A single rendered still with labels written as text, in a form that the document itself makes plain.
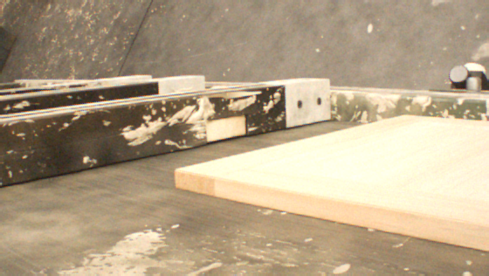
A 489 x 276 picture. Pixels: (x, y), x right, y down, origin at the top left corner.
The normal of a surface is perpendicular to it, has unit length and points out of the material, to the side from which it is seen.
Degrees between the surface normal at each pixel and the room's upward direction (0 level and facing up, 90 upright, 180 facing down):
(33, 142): 90
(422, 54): 0
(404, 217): 30
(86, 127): 90
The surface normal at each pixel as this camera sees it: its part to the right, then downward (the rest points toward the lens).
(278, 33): -0.61, -0.38
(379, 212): -0.69, 0.14
